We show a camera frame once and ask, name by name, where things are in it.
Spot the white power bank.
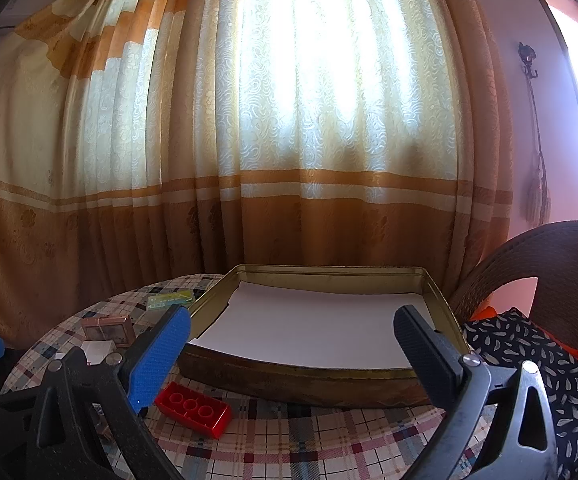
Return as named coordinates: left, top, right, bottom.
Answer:
left=80, top=340, right=120, bottom=368

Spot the black patterned cushion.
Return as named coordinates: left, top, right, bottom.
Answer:
left=461, top=310, right=578, bottom=480

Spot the brown wicker chair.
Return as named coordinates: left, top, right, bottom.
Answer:
left=451, top=220, right=578, bottom=361

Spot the gold metal tin tray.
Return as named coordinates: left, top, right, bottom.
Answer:
left=175, top=263, right=471, bottom=407

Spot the bright window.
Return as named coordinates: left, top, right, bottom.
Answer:
left=524, top=0, right=578, bottom=223

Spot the checkered tablecloth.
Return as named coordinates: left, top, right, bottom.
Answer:
left=0, top=272, right=470, bottom=480

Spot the red building block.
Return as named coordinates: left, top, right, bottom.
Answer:
left=155, top=381, right=233, bottom=441

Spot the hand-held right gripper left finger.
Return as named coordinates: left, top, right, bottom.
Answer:
left=25, top=304, right=192, bottom=480

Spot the white paper sheet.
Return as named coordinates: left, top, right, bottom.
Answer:
left=187, top=281, right=440, bottom=371

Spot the clear box with green label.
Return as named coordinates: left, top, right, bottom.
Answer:
left=146, top=287, right=197, bottom=313

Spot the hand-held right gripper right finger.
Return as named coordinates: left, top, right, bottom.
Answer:
left=393, top=305, right=562, bottom=480

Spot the curtain tieback tassel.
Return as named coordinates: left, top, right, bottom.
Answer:
left=521, top=72, right=552, bottom=223

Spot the cream and orange curtain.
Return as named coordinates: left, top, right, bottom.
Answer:
left=0, top=0, right=514, bottom=351

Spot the pink box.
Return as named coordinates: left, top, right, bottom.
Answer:
left=80, top=314, right=134, bottom=348

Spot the metal wall hook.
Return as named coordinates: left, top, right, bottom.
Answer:
left=518, top=42, right=540, bottom=81

